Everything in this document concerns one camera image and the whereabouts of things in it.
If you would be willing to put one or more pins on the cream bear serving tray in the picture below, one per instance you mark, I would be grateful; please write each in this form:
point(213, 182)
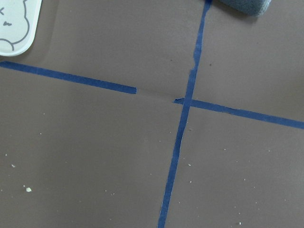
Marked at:
point(18, 23)

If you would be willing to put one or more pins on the grey folded cloth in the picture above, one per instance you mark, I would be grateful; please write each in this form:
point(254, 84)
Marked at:
point(254, 8)

